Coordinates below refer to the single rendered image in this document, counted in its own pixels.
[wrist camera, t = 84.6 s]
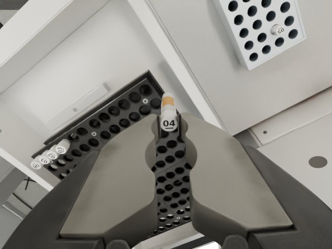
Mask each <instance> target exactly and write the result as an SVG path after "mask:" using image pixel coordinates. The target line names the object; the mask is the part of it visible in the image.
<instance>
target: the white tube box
mask: <svg viewBox="0 0 332 249"><path fill-rule="evenodd" d="M212 1H213V3H214V6H215V8H216V10H217V12H218V15H219V17H220V19H221V21H222V24H223V26H224V28H225V30H226V33H227V35H228V37H229V39H230V42H231V44H232V46H233V48H234V51H235V53H236V55H237V57H238V60H239V62H240V64H241V65H242V66H243V67H245V68H246V69H248V70H249V71H250V70H252V69H253V68H255V67H257V66H259V65H261V64H262V63H264V62H266V61H268V60H269V59H271V58H273V57H275V56H276V55H278V54H280V53H282V52H283V51H285V50H287V49H289V48H290V47H292V46H294V45H296V44H298V43H299V42H301V41H303V40H305V39H306V38H307V37H306V33H305V29H304V26H303V22H302V19H301V15H300V11H299V7H298V3H297V0H212ZM274 25H283V26H284V27H285V32H284V33H283V34H282V35H280V36H278V35H275V34H272V33H271V28H272V26H274Z"/></svg>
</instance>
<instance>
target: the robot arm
mask: <svg viewBox="0 0 332 249"><path fill-rule="evenodd" d="M177 119H178V135H179V138H181V139H182V140H183V141H184V142H185V143H186V162H187V163H188V164H189V165H190V166H191V167H192V170H191V171H190V185H189V205H190V214H191V221H192V225H193V227H194V229H195V230H196V231H198V232H199V233H201V234H202V235H204V236H206V237H208V238H209V239H211V240H213V241H214V242H216V243H218V244H219V245H221V249H332V210H331V209H330V208H329V207H328V206H327V205H326V204H325V203H324V202H323V201H322V200H321V199H320V198H319V197H317V196H316V195H315V194H314V193H313V192H312V191H310V190H309V189H308V188H307V187H306V186H304V185H303V184H302V183H300V182H299V181H298V180H296V179H295V178H294V177H293V176H291V175H290V174H289V173H287V172H286V171H285V170H283V169H282V168H281V167H279V166H278V165H277V164H275V163H274V162H273V161H271V160H270V159H269V158H268V157H266V156H265V155H264V154H262V153H261V152H260V151H258V150H257V149H256V148H254V147H253V146H252V145H250V144H242V143H240V142H239V141H238V140H237V139H235V138H234V137H233V136H231V135H230V134H228V133H227V132H225V131H224V130H222V129H220V128H218V127H217V126H215V125H212V124H210V123H208V122H206V121H204V120H202V119H200V118H198V117H196V116H193V115H191V114H189V113H187V112H184V113H181V114H177ZM159 139H161V116H160V115H156V114H150V115H148V116H147V117H145V118H143V119H142V120H140V121H138V122H137V123H135V124H133V125H132V126H130V127H128V128H127V129H125V130H123V131H122V132H120V133H119V134H118V135H116V136H115V137H114V138H113V139H111V140H110V141H109V142H108V143H107V144H106V145H105V146H104V147H103V148H102V149H101V150H100V151H92V152H91V153H90V154H89V155H88V156H87V157H86V158H85V159H84V160H82V161H81V162H80V163H79V164H78V165H77V166H76V167H75V168H74V169H73V170H72V171H71V172H70V173H69V174H68V175H67V176H65V177H64V178H63V179H62V180H61V181H60V182H59V183H58V184H57V185H56V186H55V187H54V188H53V189H52V190H51V191H50V192H48V193H47V194H46V195H45V196H44V197H43V198H42V199H41V200H40V201H39V202H38V203H37V204H36V205H35V207H34V208H33V209H32V210H31V211H30V212H29V213H28V214H27V215H26V217H25V218H24V219H23V220H22V221H21V223H20V224H19V225H18V227H17V228H16V229H15V230H14V232H13V233H12V234H11V236H10V237H9V239H8V240H7V241H6V243H5V244H4V246H3V247H2V249H132V248H133V247H134V246H136V245H137V244H139V243H140V242H141V241H143V240H144V239H146V238H147V237H149V236H150V235H151V234H153V233H154V231H155V230H156V228H157V225H158V201H157V191H156V182H155V175H154V173H153V172H152V171H151V169H152V167H153V166H154V165H155V164H156V162H157V158H156V147H155V144H156V143H157V141H158V140H159Z"/></svg>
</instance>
